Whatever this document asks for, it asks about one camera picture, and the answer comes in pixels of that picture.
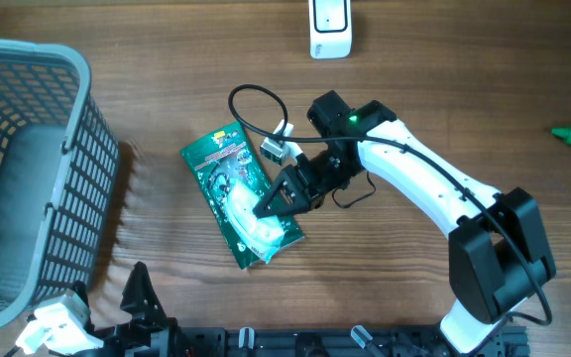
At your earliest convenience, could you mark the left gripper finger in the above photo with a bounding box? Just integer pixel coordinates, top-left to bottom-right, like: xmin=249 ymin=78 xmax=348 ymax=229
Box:
xmin=70 ymin=281 xmax=89 ymax=309
xmin=120 ymin=261 xmax=167 ymax=322

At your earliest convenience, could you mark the teal wet wipes pack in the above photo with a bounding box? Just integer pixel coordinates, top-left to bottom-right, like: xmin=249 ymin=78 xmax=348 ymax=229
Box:
xmin=224 ymin=180 xmax=286 ymax=263

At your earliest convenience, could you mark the green snack packet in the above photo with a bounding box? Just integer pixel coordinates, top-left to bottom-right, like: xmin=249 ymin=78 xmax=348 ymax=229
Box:
xmin=180 ymin=122 xmax=304 ymax=270

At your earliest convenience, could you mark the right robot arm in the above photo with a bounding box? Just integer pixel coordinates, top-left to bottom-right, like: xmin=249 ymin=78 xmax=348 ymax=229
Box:
xmin=254 ymin=90 xmax=557 ymax=355

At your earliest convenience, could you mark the white barcode scanner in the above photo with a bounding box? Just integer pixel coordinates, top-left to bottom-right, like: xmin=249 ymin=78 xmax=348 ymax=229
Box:
xmin=308 ymin=0 xmax=353 ymax=60

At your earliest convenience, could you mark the grey plastic mesh basket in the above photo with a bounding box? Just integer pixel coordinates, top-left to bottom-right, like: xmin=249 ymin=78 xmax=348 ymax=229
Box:
xmin=0 ymin=40 xmax=120 ymax=328

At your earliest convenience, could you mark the black right camera cable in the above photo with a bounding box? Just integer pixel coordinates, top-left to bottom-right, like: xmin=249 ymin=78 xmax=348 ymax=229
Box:
xmin=227 ymin=83 xmax=554 ymax=327

